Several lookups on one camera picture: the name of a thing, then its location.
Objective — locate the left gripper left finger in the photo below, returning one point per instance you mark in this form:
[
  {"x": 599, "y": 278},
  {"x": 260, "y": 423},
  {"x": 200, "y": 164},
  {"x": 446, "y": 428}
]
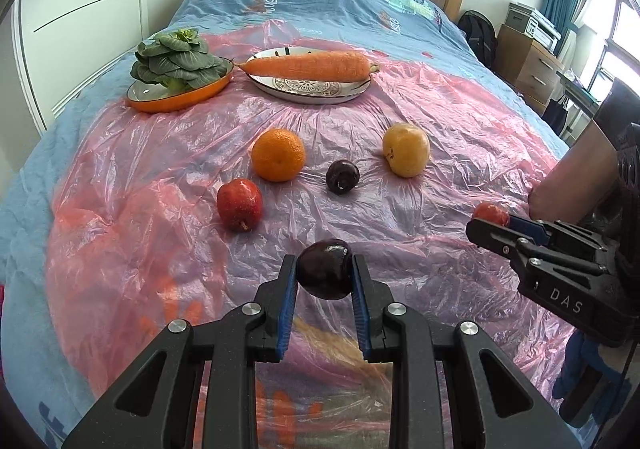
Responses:
[{"x": 190, "y": 374}]

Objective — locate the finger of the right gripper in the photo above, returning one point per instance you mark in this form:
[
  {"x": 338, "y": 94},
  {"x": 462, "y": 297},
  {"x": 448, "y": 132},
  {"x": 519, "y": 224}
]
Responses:
[
  {"x": 527, "y": 228},
  {"x": 500, "y": 240}
]

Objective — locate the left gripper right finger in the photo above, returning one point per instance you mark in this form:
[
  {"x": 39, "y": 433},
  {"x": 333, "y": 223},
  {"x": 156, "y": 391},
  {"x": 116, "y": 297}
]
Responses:
[{"x": 450, "y": 384}]

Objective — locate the red apple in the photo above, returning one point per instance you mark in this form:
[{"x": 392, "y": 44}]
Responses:
[
  {"x": 492, "y": 213},
  {"x": 239, "y": 205}
]

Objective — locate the dark plum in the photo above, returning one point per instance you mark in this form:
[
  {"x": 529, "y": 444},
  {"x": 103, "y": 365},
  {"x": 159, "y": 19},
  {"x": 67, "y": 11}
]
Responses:
[
  {"x": 342, "y": 176},
  {"x": 325, "y": 269}
]

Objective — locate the yellow apple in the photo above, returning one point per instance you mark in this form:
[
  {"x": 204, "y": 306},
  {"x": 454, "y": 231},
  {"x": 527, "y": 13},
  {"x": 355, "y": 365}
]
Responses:
[{"x": 406, "y": 149}]

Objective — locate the orange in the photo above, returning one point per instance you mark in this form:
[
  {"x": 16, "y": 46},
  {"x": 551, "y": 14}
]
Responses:
[{"x": 278, "y": 155}]

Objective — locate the dark blue tote bag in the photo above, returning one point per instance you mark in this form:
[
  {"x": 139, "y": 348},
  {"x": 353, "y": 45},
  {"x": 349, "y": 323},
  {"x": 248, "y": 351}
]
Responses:
[{"x": 555, "y": 115}]

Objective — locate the glass desk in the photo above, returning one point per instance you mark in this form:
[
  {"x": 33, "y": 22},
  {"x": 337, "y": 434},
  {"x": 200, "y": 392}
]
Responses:
[{"x": 579, "y": 96}]

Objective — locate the wooden drawer chest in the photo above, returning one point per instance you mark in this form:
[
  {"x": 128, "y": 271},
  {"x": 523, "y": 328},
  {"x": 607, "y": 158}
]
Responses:
[{"x": 529, "y": 67}]

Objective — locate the black backpack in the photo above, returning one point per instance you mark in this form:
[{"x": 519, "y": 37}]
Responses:
[{"x": 481, "y": 37}]

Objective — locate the pink plastic sheet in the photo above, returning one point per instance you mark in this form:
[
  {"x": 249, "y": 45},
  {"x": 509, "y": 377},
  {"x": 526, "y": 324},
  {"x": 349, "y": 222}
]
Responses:
[{"x": 137, "y": 240}]

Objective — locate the white printer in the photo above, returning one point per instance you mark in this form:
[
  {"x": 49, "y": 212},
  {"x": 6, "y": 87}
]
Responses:
[{"x": 534, "y": 24}]

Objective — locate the blue patterned bed cover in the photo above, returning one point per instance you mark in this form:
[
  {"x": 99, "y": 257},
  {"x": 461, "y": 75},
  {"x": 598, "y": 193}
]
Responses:
[{"x": 49, "y": 392}]

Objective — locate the orange oval dish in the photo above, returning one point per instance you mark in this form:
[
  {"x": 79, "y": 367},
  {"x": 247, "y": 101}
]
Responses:
[{"x": 155, "y": 98}]

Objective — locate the large orange carrot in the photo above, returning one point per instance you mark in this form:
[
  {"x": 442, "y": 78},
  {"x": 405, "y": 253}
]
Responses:
[{"x": 335, "y": 66}]

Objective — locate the green leafy vegetable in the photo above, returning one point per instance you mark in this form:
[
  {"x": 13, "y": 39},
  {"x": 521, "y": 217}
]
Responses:
[{"x": 178, "y": 60}]

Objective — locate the white wardrobe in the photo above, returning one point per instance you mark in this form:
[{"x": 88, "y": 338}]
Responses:
[{"x": 60, "y": 46}]

